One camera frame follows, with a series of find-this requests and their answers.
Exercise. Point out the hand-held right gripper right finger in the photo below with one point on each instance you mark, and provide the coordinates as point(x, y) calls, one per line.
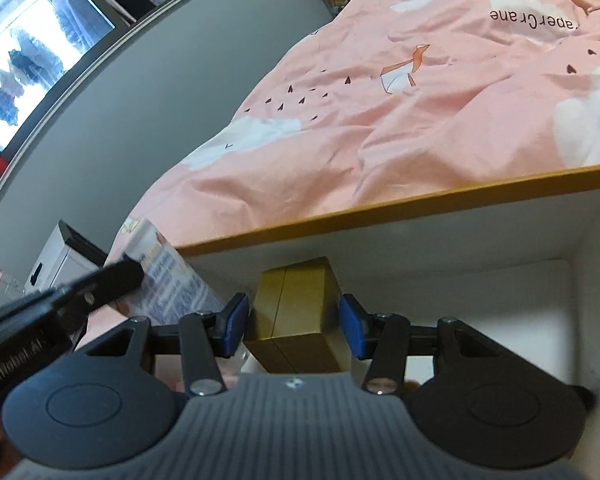
point(352, 327)

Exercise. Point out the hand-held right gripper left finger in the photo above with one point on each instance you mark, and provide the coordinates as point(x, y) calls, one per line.
point(237, 322)

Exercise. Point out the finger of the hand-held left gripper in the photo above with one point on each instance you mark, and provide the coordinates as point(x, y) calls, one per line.
point(110, 280)

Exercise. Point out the gold box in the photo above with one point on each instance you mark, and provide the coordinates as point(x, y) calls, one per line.
point(300, 300)

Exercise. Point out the orange cardboard box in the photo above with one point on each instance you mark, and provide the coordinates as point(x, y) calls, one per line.
point(455, 245)

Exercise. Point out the white cabinet black edge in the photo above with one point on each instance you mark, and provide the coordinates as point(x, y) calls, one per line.
point(50, 265)

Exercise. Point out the white printed packet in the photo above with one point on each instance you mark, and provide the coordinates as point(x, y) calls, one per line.
point(180, 280)

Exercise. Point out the pink printed blanket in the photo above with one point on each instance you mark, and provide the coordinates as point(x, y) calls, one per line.
point(380, 135)

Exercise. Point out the row of hanging clothes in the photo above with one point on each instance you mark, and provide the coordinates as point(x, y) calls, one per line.
point(25, 65)

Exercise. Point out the window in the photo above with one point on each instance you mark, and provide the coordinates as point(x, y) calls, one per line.
point(30, 60)

